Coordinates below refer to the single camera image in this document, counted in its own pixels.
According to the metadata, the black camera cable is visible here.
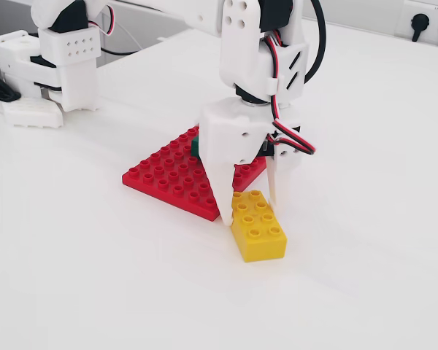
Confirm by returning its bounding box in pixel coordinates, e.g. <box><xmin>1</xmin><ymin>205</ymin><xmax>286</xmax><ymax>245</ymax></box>
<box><xmin>301</xmin><ymin>0</ymin><xmax>328</xmax><ymax>87</ymax></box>

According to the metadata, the yellow lego brick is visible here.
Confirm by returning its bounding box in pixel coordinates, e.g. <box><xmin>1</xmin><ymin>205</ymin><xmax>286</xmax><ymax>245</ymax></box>
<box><xmin>229</xmin><ymin>189</ymin><xmax>288</xmax><ymax>263</ymax></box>

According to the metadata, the white wall socket strip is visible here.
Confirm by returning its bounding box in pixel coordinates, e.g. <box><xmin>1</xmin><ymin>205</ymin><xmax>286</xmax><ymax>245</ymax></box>
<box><xmin>393</xmin><ymin>0</ymin><xmax>438</xmax><ymax>47</ymax></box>

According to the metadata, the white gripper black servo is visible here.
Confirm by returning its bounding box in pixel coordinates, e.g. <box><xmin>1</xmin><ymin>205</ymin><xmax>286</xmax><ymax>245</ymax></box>
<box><xmin>199</xmin><ymin>97</ymin><xmax>301</xmax><ymax>227</ymax></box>

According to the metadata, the thick black cable bundle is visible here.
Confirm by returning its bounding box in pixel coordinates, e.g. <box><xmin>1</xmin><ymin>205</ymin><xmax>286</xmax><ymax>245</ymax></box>
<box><xmin>0</xmin><ymin>71</ymin><xmax>22</xmax><ymax>103</ymax></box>

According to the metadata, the thin black cable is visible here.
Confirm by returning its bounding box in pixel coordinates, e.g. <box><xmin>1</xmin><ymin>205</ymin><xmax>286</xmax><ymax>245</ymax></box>
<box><xmin>100</xmin><ymin>47</ymin><xmax>139</xmax><ymax>56</ymax></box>

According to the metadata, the red lego baseplate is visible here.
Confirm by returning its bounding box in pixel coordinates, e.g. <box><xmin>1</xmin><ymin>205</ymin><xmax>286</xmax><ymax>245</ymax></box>
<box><xmin>121</xmin><ymin>125</ymin><xmax>269</xmax><ymax>222</ymax></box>

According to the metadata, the black power plug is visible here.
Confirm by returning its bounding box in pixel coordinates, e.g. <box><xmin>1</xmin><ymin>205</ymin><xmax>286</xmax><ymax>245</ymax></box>
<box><xmin>410</xmin><ymin>13</ymin><xmax>431</xmax><ymax>43</ymax></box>

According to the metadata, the red white black servo wire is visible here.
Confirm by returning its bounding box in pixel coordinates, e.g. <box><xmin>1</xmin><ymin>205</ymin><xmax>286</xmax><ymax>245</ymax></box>
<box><xmin>87</xmin><ymin>5</ymin><xmax>117</xmax><ymax>37</ymax></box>
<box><xmin>264</xmin><ymin>31</ymin><xmax>318</xmax><ymax>156</ymax></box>

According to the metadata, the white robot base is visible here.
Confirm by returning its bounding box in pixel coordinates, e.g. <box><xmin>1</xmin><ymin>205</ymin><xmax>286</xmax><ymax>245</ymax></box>
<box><xmin>0</xmin><ymin>31</ymin><xmax>64</xmax><ymax>129</ymax></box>

